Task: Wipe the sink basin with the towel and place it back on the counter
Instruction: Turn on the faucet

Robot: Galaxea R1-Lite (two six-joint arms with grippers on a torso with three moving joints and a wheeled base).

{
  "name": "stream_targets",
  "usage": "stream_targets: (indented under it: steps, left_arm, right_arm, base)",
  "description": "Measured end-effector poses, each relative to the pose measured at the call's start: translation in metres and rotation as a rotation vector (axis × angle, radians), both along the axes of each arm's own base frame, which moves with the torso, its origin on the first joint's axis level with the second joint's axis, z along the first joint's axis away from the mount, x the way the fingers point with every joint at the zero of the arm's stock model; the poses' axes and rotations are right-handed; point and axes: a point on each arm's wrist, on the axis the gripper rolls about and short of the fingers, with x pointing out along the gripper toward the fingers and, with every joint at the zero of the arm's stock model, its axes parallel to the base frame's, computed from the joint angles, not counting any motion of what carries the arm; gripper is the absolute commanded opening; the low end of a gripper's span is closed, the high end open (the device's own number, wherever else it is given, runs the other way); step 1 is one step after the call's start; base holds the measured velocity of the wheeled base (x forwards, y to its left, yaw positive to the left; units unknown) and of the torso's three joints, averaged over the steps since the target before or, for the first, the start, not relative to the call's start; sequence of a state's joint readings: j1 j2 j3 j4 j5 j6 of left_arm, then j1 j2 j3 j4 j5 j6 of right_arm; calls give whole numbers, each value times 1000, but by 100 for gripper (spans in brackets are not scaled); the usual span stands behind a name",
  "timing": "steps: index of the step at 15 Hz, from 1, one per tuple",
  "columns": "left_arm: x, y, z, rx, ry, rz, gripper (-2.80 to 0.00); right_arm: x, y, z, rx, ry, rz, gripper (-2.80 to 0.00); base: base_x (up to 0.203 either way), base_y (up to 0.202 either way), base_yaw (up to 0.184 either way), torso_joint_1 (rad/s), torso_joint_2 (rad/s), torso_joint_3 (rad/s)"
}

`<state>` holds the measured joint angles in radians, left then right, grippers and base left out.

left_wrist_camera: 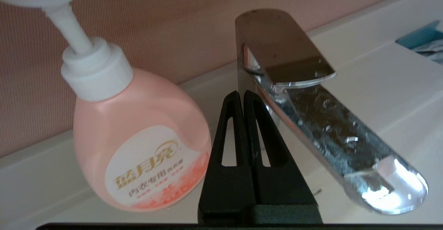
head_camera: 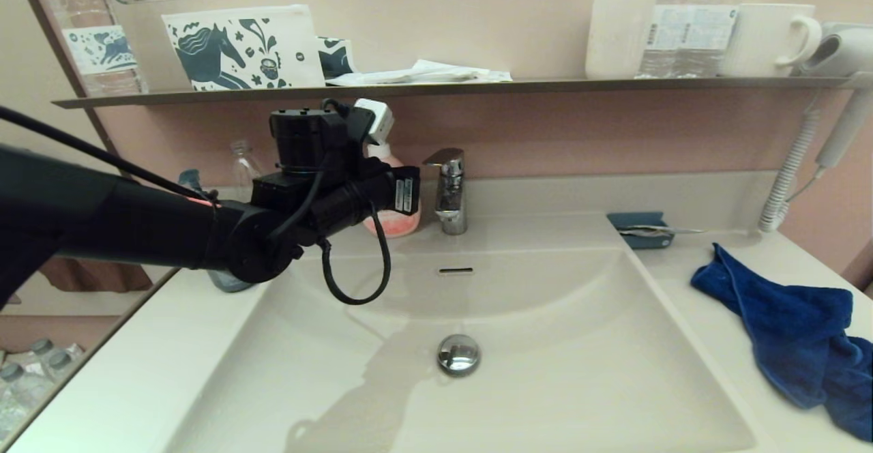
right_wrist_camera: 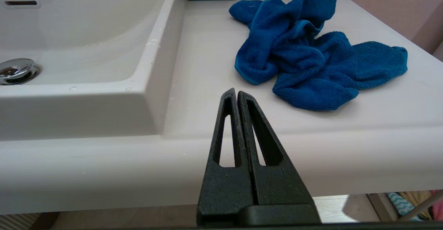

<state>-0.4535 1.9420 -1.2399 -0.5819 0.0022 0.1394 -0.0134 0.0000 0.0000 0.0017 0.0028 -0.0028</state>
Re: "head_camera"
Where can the white ceramic mug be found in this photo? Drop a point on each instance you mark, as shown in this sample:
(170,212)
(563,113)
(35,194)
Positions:
(758,38)

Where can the chrome faucet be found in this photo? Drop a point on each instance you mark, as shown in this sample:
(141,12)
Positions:
(451,200)

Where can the white label water bottle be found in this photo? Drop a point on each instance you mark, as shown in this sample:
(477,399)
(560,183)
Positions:
(714,35)
(667,35)

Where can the blue soap tray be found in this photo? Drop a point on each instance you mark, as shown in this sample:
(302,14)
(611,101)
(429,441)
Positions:
(638,221)

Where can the brown slipper holder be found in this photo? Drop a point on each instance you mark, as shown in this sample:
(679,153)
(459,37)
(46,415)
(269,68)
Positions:
(102,279)

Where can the white ceramic sink basin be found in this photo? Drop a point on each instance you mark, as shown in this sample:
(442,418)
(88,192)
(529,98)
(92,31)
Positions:
(545,385)

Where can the clear empty plastic bottle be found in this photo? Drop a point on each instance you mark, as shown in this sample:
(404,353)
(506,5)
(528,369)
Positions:
(245,166)

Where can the grey wall shelf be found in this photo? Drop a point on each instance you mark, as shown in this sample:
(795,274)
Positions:
(477,88)

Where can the thin white packet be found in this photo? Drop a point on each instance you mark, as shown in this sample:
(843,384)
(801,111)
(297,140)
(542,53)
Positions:
(644,232)

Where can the horse print pouch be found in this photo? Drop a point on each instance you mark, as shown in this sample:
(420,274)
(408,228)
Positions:
(228,49)

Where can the white toiletry packets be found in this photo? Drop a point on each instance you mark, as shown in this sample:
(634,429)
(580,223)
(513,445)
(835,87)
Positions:
(436,73)

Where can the pink soap pump bottle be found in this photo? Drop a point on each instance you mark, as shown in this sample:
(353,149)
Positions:
(399,224)

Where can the horse label water bottle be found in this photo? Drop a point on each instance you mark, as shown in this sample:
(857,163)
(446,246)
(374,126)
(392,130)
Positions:
(101,50)

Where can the grey capped water bottle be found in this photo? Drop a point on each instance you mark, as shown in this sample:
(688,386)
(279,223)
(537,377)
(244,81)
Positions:
(20,391)
(44,347)
(61,361)

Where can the grey pump dispenser bottle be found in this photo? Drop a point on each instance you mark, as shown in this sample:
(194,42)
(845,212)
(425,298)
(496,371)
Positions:
(232,281)

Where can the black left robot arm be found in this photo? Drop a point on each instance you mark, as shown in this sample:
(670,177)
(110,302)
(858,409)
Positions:
(102,221)

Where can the chrome drain stopper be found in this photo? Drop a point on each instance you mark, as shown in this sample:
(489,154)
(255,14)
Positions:
(458,355)

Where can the white hair dryer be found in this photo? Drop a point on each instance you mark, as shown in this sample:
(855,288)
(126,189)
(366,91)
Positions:
(846,49)

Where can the small patterned pouch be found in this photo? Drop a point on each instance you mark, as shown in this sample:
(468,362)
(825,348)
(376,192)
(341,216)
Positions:
(335,57)

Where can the blue microfiber towel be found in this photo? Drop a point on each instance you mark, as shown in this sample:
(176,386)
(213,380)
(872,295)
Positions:
(784,330)

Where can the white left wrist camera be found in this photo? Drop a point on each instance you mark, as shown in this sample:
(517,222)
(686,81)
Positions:
(375,122)

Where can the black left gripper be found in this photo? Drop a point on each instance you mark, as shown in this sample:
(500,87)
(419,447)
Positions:
(307,139)

